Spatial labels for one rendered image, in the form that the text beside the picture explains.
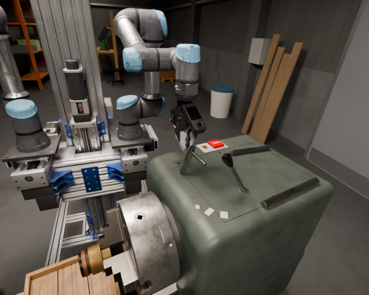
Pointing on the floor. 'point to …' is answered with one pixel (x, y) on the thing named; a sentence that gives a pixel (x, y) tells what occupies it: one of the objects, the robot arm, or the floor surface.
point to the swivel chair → (112, 68)
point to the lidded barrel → (221, 100)
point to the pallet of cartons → (167, 76)
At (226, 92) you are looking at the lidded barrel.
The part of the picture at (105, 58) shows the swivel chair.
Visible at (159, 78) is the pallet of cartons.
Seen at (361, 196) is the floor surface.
